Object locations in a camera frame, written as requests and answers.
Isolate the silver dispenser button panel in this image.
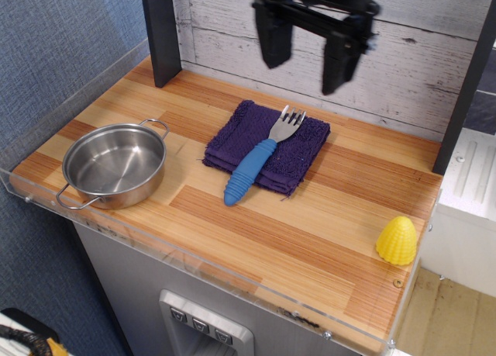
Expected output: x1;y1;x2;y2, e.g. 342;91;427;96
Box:
159;289;255;355

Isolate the clear acrylic guard rail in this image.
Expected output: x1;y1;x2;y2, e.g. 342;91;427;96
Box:
11;30;447;354

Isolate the grey toy fridge cabinet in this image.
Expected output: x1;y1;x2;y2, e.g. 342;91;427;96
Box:
75;225;353;355

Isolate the left dark post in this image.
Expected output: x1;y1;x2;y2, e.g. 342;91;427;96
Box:
142;0;182;88

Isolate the stainless steel pan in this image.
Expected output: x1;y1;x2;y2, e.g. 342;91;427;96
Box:
56;119;170;210

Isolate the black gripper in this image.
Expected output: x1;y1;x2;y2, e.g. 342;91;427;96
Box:
253;0;381;95

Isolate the purple folded towel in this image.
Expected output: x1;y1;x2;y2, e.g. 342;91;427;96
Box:
203;100;331;196

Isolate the yellow toy corn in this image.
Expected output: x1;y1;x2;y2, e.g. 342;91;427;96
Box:
376;216;417;266

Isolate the blue handled metal fork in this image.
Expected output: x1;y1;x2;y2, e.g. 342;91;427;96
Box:
223;105;306;206

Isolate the yellow black object corner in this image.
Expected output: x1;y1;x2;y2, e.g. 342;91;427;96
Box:
1;325;70;356

